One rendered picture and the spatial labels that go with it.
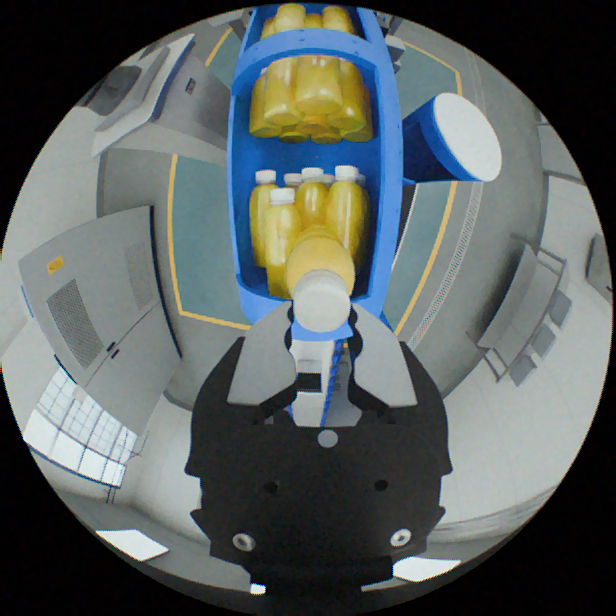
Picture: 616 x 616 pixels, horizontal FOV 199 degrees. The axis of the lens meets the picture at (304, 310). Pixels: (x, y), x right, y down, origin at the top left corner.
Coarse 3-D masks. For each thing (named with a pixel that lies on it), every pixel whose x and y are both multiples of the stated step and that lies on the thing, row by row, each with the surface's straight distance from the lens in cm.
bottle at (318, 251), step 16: (304, 240) 18; (320, 240) 16; (336, 240) 19; (304, 256) 14; (320, 256) 14; (336, 256) 14; (288, 272) 15; (304, 272) 14; (320, 272) 13; (336, 272) 14; (352, 272) 15; (288, 288) 15; (352, 288) 16
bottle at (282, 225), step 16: (272, 208) 29; (288, 208) 29; (272, 224) 28; (288, 224) 28; (272, 240) 29; (288, 240) 28; (272, 256) 29; (288, 256) 29; (272, 272) 30; (272, 288) 32
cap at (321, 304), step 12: (312, 276) 12; (324, 276) 12; (300, 288) 12; (312, 288) 11; (324, 288) 11; (336, 288) 11; (300, 300) 11; (312, 300) 11; (324, 300) 11; (336, 300) 11; (348, 300) 12; (300, 312) 12; (312, 312) 12; (324, 312) 12; (336, 312) 12; (348, 312) 12; (300, 324) 13; (312, 324) 12; (324, 324) 13; (336, 324) 13
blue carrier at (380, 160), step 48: (288, 48) 30; (336, 48) 30; (384, 48) 42; (240, 96) 43; (384, 96) 28; (240, 144) 38; (288, 144) 48; (336, 144) 48; (384, 144) 24; (240, 192) 36; (384, 192) 22; (240, 240) 35; (384, 240) 23; (240, 288) 28; (384, 288) 28; (336, 336) 25
